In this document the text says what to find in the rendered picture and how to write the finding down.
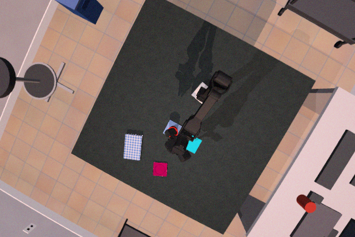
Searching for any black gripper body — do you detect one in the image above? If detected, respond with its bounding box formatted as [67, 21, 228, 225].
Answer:
[165, 128, 191, 162]

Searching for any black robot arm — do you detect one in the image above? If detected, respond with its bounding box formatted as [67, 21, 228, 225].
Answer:
[165, 70, 233, 155]

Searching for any pink square pad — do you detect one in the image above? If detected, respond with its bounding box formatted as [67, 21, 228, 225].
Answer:
[153, 162, 168, 177]

